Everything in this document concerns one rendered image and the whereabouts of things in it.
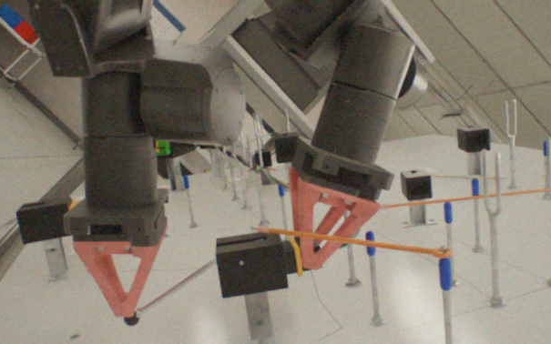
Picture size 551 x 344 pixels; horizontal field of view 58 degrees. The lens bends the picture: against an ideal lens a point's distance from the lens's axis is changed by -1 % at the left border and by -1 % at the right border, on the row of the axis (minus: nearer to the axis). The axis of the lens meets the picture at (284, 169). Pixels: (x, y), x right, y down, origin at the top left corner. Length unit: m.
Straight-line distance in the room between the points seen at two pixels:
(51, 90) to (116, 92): 7.85
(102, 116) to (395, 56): 0.23
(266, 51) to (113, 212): 1.10
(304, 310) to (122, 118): 0.25
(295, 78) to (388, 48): 1.07
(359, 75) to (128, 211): 0.21
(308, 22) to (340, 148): 0.11
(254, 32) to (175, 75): 1.09
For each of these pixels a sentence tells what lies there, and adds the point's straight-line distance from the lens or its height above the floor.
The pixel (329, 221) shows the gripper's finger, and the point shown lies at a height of 1.22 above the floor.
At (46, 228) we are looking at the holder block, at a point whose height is 0.98.
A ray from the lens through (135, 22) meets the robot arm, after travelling 0.40.
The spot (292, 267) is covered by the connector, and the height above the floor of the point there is 1.16.
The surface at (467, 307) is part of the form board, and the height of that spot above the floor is 1.25.
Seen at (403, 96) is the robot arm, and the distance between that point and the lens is 0.47.
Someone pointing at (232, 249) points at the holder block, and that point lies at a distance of 0.42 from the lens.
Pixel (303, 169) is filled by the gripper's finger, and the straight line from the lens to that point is 0.41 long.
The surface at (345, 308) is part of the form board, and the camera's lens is 0.50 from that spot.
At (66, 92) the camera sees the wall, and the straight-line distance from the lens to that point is 8.19.
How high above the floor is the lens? 1.18
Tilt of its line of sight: 5 degrees up
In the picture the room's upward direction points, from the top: 44 degrees clockwise
